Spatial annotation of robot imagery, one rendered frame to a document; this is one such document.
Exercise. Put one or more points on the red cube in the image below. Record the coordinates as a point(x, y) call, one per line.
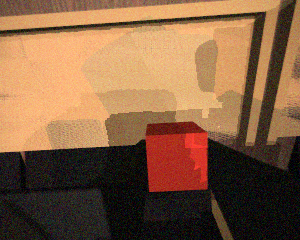
point(176, 156)

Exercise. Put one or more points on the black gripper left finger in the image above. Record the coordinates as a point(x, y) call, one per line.
point(111, 207)

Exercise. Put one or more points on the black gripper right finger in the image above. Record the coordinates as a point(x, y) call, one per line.
point(257, 200)

